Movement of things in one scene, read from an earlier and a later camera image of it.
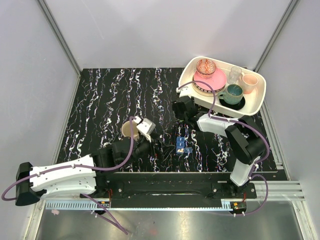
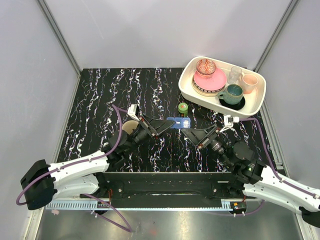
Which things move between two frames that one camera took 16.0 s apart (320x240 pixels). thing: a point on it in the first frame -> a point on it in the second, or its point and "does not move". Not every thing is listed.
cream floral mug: x=125 y=130 does not move
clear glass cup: x=235 y=75 does not move
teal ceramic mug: x=233 y=95 does not move
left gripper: x=167 y=148 -> x=156 y=126
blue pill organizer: x=180 y=148 -> x=180 y=122
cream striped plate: x=207 y=93 does not move
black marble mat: x=105 y=98 does not move
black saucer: x=233 y=107 does not move
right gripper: x=175 y=108 -> x=196 y=135
